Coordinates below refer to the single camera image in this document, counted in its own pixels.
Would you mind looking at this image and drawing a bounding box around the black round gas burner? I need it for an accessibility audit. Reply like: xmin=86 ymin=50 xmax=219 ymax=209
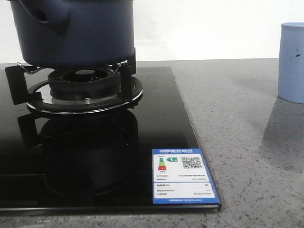
xmin=27 ymin=67 xmax=143 ymax=115

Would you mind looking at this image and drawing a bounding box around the black glass gas stove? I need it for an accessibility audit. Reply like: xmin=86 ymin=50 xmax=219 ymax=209
xmin=0 ymin=63 xmax=222 ymax=212

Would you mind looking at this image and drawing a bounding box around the blue energy label sticker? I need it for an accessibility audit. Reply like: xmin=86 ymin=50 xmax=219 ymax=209
xmin=152 ymin=148 xmax=220 ymax=206

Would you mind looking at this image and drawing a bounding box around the light blue ribbed cup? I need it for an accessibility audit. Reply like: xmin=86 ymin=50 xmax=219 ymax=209
xmin=278 ymin=22 xmax=304 ymax=104

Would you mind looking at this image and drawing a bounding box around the dark blue cooking pot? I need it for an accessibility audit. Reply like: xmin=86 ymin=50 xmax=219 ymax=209
xmin=10 ymin=0 xmax=134 ymax=68

